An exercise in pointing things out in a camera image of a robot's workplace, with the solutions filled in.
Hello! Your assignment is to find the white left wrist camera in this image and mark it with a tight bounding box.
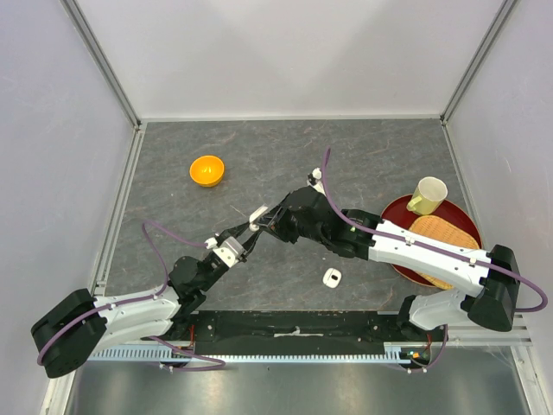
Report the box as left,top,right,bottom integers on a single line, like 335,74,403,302
213,237,244,268

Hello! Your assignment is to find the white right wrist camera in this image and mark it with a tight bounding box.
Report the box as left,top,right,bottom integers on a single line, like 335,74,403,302
307,168,326,195

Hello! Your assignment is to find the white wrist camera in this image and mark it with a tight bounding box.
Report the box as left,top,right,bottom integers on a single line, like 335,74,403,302
213,237,244,268
307,168,326,195

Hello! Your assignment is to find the white earbud charging case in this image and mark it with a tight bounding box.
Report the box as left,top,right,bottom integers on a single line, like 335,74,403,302
249,205,269,232

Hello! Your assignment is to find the orange plastic bowl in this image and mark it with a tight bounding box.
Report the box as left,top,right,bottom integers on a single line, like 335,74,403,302
189,155,226,188

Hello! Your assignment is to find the dark red round tray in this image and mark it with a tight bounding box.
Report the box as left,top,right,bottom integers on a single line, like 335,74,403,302
382,195,482,290

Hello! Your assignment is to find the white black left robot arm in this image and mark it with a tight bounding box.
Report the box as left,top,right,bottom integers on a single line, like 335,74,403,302
31,223,259,379

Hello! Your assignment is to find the light blue cable duct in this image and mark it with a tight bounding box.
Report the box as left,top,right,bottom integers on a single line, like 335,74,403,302
88,343,420,364

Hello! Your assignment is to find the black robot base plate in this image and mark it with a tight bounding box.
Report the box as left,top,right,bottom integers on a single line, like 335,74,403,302
162,310,444,355

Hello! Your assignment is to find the woven bamboo basket tray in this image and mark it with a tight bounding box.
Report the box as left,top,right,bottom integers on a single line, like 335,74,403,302
402,215,480,290

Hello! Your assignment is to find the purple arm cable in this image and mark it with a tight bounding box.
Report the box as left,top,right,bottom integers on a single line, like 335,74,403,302
35,220,227,372
321,146,549,374

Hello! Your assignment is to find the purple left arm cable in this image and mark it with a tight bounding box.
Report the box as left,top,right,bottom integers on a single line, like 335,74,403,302
35,220,227,372

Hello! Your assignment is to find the aluminium frame rail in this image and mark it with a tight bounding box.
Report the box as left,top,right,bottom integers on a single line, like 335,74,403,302
60,0,142,130

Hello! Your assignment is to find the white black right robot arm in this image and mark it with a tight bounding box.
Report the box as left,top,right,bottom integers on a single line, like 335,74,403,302
257,187,519,341

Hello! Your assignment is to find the pale yellow mug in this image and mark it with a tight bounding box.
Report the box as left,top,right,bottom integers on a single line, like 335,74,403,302
406,176,448,215

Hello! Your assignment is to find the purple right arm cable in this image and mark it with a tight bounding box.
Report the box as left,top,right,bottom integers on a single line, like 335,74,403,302
321,146,549,374

